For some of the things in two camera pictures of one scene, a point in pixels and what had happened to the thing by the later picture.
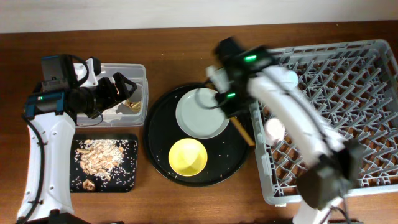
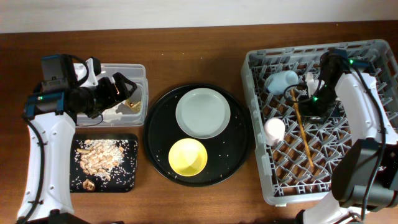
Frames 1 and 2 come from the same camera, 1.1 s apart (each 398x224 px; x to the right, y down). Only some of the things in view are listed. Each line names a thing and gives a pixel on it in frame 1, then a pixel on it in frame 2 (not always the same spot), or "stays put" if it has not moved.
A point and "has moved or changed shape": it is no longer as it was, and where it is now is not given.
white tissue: [112, 111] stays put
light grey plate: [199, 115] stays put
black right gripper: [226, 101] -> [319, 111]
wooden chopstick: [242, 131] has moved or changed shape
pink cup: [273, 130] stays put
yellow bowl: [188, 157] stays put
